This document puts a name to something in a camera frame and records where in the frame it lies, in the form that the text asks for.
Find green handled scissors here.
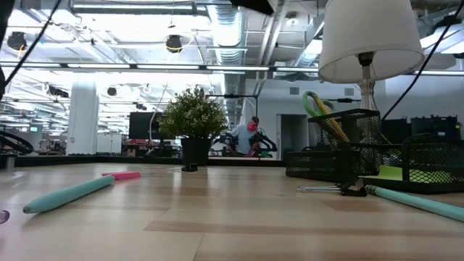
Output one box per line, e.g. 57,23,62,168
302,90,338,120

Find pink eraser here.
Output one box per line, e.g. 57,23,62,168
101,170,143,181

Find silver ventilation duct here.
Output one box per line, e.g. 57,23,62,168
208,0,247,66

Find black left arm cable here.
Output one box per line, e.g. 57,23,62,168
0,0,62,90

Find black equipment box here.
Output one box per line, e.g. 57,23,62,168
410,115,462,141

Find long ceiling light strip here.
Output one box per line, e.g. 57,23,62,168
0,62,320,73

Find white column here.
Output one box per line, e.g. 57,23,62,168
65,77,100,157

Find green sticky note pad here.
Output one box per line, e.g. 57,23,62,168
358,165,453,184

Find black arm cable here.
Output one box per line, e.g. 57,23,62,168
381,0,464,121
0,0,62,90

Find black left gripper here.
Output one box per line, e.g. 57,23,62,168
228,0,276,17

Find person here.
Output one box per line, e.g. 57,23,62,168
228,115,260,157

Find black mesh desk organizer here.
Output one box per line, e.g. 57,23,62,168
283,108,464,194

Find white shade silver table lamp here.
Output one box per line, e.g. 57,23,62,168
318,0,426,112

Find large black monitor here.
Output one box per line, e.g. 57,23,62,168
128,111,165,141

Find black plant pot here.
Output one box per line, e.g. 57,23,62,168
180,136,212,167

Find background robot with red part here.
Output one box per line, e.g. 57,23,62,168
247,121,278,159

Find teal pen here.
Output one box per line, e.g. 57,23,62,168
22,174,116,215
365,184,464,223

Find black curved hose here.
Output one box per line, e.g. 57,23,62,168
0,130,36,155

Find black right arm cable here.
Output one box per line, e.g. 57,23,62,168
381,0,464,121

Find green artificial plant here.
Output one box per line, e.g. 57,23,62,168
157,86,229,140

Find black ceiling speaker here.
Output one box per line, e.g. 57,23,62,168
165,33,183,54
6,30,28,51

